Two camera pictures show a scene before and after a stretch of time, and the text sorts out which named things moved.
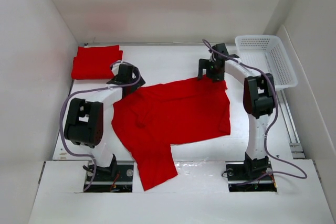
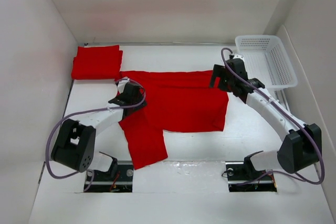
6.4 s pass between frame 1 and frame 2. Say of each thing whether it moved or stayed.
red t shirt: moved
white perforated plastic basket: stayed
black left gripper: moved
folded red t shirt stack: stayed
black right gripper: moved
